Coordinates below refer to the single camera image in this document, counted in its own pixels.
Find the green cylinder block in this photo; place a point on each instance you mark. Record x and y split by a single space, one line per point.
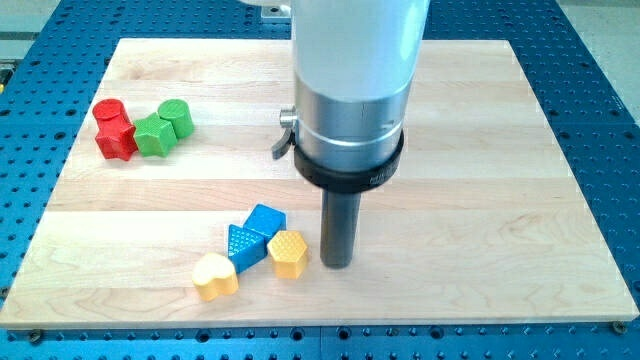
177 112

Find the blue cube block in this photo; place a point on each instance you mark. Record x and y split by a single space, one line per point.
265 221

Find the yellow hexagon block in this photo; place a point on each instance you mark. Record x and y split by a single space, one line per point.
289 253

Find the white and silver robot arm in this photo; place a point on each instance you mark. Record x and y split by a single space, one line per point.
354 61

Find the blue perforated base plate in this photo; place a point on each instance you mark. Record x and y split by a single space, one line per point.
50 93

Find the yellow heart block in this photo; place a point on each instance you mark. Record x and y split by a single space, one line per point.
214 275

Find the red cylinder block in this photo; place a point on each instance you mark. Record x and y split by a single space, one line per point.
109 109

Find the blue triangle block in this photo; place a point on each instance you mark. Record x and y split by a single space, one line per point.
245 247

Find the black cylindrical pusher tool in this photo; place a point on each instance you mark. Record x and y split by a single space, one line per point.
341 201

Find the light wooden board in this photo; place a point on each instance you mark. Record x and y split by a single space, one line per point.
483 221

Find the red star block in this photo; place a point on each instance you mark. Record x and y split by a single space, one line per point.
115 139

